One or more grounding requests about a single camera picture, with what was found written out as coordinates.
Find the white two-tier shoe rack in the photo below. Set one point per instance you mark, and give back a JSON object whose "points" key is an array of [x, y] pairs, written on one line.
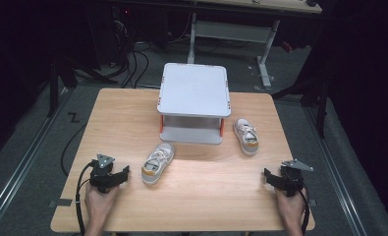
{"points": [[194, 91]]}

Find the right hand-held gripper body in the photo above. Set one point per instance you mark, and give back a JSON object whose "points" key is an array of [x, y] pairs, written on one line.
{"points": [[292, 178]]}

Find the black metal stand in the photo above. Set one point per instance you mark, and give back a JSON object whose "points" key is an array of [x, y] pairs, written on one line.
{"points": [[53, 85], [321, 108]]}

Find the grey tape strip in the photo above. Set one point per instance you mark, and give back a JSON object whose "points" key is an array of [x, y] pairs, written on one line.
{"points": [[312, 202], [60, 203]]}

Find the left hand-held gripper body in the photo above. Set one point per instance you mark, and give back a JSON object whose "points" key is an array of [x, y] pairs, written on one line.
{"points": [[100, 170]]}

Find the person's left hand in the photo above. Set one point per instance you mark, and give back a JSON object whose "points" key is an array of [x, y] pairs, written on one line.
{"points": [[98, 205]]}

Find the background desk with white legs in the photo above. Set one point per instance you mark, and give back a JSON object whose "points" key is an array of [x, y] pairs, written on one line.
{"points": [[234, 31]]}

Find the metal floor rail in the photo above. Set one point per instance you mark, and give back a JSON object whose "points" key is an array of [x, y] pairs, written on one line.
{"points": [[335, 170], [21, 164]]}

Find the person's right hand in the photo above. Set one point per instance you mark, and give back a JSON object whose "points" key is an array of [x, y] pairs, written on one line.
{"points": [[289, 206]]}

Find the white child's sneaker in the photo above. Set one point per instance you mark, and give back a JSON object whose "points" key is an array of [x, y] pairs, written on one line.
{"points": [[246, 136], [157, 164]]}

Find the black computer tower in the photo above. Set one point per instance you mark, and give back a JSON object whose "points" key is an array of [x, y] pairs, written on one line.
{"points": [[121, 32]]}

